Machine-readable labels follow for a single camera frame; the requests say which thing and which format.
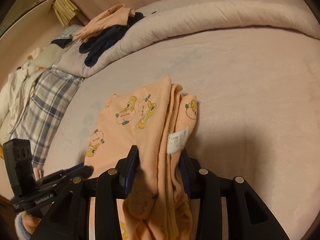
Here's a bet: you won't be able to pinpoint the peach duck print shirt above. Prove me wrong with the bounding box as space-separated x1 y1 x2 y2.
85 77 197 239

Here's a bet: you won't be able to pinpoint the white crumpled clothes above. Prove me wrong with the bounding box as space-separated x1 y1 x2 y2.
0 47 66 143

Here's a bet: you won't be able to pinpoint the person left hand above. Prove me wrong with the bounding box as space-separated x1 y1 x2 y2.
33 167 44 181

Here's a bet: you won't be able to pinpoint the pink bed sheet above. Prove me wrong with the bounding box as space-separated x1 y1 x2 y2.
43 27 319 239

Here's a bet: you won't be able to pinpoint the dark navy folded garment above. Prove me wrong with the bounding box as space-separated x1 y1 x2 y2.
79 12 144 68

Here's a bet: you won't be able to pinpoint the striped blue folded cloth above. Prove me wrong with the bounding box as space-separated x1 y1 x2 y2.
51 24 83 49

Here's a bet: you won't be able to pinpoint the yellow fringed cloth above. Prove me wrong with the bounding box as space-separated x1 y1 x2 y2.
52 0 80 27

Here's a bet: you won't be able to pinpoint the folded peach garment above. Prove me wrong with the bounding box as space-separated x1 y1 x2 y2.
73 4 136 43

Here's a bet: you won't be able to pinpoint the pink folded quilt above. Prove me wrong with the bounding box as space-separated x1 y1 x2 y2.
56 0 319 77

